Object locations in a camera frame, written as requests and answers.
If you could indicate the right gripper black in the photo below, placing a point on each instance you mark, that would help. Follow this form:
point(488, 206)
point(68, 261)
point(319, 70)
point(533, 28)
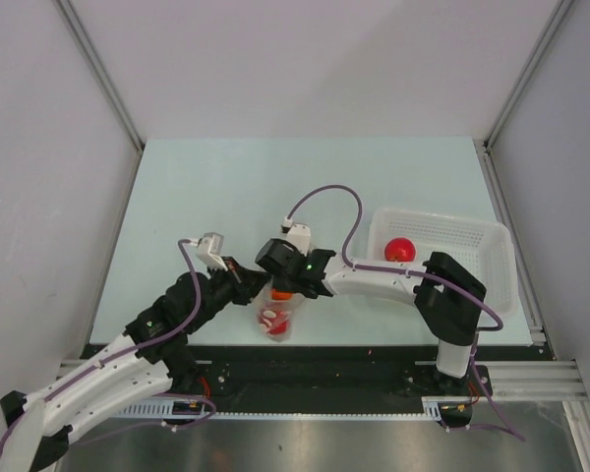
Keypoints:
point(278, 283)

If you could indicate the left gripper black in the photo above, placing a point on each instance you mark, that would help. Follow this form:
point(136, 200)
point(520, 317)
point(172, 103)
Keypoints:
point(247, 282)

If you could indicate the clear polka dot zip bag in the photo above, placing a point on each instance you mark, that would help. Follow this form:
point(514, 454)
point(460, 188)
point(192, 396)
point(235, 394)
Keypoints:
point(292, 305)

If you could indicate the red fake fruit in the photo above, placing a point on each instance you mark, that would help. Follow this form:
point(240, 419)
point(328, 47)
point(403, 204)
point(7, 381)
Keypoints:
point(274, 323)
point(400, 249)

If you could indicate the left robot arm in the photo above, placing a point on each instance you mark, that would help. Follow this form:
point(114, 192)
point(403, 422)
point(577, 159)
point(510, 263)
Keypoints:
point(148, 358)

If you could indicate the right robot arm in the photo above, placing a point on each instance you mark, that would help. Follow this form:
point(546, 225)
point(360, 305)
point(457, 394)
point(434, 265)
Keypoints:
point(448, 297)

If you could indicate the orange fake fruit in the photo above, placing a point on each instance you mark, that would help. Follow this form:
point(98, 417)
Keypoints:
point(280, 295)

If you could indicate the white perforated plastic basket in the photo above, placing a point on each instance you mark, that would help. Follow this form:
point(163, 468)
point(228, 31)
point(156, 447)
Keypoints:
point(484, 248)

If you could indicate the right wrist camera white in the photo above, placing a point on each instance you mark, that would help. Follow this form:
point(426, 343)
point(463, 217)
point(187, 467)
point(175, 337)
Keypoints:
point(297, 234)

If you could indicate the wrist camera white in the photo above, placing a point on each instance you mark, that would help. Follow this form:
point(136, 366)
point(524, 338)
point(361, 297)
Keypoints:
point(208, 250)
point(297, 234)

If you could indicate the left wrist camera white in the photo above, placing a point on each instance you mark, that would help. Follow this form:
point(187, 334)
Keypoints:
point(208, 250)

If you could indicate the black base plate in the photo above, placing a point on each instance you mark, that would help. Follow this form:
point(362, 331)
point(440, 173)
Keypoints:
point(309, 402)

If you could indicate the white slotted cable duct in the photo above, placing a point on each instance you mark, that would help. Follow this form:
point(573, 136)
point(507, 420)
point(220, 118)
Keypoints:
point(171, 409)

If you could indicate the right aluminium frame post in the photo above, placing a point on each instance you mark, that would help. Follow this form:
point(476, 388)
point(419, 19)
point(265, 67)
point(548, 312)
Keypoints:
point(546, 39)

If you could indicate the aluminium frame post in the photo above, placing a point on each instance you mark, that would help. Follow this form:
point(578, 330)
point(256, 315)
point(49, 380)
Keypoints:
point(80, 35)
point(546, 39)

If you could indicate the right aluminium side rail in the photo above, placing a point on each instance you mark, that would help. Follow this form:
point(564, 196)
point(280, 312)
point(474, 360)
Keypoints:
point(527, 294)

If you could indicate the left aluminium frame post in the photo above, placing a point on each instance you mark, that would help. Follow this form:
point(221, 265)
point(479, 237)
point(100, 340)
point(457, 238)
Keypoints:
point(80, 35)

